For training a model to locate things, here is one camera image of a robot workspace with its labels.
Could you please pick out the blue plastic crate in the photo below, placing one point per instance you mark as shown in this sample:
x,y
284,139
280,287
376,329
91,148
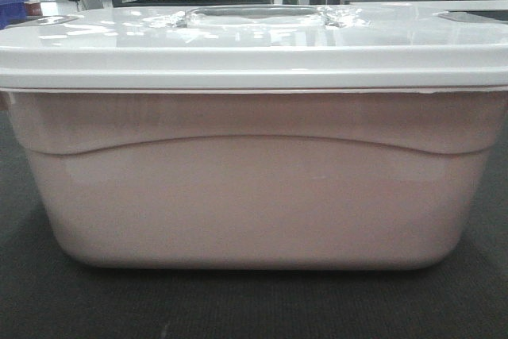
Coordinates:
x,y
12,10

